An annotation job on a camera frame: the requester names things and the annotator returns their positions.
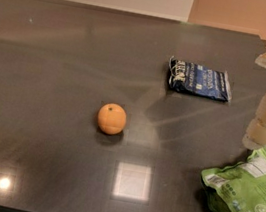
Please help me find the orange fruit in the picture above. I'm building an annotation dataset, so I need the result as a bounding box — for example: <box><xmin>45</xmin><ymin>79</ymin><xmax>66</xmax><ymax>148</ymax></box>
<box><xmin>97</xmin><ymin>103</ymin><xmax>127</xmax><ymax>135</ymax></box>

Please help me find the green snack bag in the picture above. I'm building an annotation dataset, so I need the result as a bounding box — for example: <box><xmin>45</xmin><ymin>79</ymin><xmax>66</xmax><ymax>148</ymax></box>
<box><xmin>201</xmin><ymin>146</ymin><xmax>266</xmax><ymax>212</ymax></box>

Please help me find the blue chip bag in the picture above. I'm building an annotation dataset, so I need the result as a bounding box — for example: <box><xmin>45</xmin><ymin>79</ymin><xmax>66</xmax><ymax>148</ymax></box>
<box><xmin>168</xmin><ymin>57</ymin><xmax>232</xmax><ymax>102</ymax></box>

